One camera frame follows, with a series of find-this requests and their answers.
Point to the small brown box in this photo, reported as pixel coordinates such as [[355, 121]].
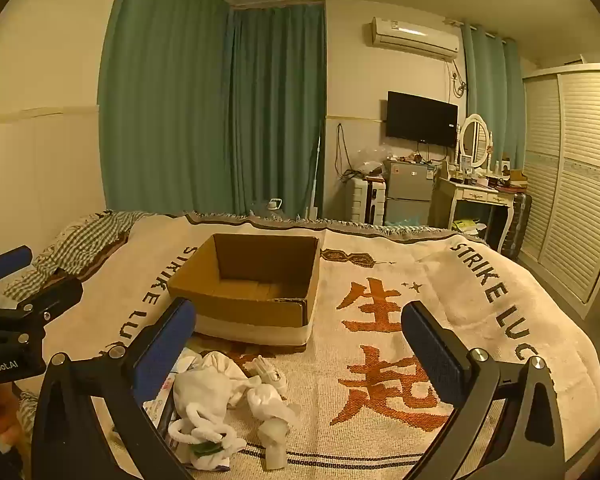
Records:
[[517, 176]]

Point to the clear plastic bag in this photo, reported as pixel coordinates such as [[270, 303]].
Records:
[[369, 164]]

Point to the printed blanket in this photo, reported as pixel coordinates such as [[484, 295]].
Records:
[[430, 270]]

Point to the cardboard box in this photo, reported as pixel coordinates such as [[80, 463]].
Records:
[[240, 310]]

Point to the white suitcase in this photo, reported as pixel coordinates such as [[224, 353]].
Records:
[[366, 200]]

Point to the small grey fridge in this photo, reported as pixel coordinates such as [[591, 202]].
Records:
[[409, 185]]

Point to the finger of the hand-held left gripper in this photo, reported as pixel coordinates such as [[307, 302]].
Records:
[[50, 296], [10, 260]]

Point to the white dressing table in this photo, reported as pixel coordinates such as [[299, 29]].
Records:
[[480, 195]]

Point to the white mop pole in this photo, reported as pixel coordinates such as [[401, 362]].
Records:
[[314, 175]]

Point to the white louvred wardrobe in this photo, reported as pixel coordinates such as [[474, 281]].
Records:
[[575, 175]]

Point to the oval white mirror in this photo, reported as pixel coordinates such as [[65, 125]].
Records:
[[474, 140]]

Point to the light blue bag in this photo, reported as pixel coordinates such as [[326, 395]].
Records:
[[405, 222]]

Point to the black wall television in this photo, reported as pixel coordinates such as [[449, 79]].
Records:
[[420, 120]]

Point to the white cloth bundle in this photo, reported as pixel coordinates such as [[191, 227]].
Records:
[[267, 405]]

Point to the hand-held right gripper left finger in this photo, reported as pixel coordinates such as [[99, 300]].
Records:
[[165, 355]]

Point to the clear plastic bottle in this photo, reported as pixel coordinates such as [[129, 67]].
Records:
[[276, 447]]

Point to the green corner curtain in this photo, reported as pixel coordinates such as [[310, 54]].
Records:
[[280, 110]]

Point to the wide green curtain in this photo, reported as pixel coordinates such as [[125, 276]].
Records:
[[165, 110]]

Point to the small white toy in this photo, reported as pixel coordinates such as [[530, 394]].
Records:
[[269, 374]]

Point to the white air conditioner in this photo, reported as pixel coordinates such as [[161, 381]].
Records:
[[415, 37]]

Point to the yellow bag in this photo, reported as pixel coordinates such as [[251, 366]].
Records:
[[466, 226]]

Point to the small white kettle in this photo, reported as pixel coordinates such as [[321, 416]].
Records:
[[273, 205]]

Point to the white sock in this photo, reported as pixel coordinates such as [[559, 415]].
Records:
[[205, 385]]

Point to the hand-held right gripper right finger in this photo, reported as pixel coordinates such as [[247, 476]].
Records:
[[432, 355]]

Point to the checked cloth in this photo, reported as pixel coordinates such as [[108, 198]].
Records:
[[90, 240]]

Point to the dark suitcase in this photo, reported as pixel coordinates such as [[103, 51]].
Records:
[[519, 225]]

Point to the green window curtain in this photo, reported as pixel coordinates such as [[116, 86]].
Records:
[[485, 85]]

